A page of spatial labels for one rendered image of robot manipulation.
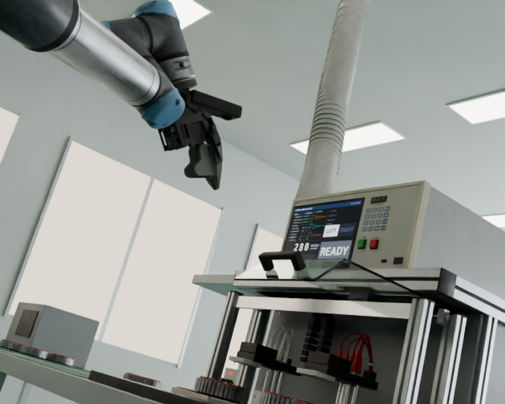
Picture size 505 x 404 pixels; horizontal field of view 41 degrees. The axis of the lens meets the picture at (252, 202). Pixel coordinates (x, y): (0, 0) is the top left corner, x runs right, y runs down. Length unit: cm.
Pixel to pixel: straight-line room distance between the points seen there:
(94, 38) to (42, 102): 530
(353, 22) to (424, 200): 212
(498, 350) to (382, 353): 25
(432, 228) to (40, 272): 489
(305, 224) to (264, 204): 555
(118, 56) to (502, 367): 97
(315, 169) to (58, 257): 357
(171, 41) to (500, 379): 92
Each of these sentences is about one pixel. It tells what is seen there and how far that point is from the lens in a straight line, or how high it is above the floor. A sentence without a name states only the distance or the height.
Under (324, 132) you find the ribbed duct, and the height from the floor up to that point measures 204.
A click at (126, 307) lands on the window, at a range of 636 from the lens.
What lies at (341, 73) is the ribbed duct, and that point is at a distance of 330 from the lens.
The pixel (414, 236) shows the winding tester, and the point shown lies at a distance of 142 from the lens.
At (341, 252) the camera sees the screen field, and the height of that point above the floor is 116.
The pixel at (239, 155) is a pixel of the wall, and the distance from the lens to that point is 711.
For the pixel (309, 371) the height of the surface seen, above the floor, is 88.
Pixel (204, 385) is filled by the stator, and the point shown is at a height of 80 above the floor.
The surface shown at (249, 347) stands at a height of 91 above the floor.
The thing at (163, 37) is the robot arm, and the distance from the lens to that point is 126.
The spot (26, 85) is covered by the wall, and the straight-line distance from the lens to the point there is 622.
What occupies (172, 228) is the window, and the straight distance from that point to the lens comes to 659.
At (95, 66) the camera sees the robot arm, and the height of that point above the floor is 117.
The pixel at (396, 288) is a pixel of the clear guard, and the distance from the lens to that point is 130.
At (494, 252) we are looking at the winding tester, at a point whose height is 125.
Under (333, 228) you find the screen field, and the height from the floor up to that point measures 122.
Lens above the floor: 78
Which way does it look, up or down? 17 degrees up
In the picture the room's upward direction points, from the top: 15 degrees clockwise
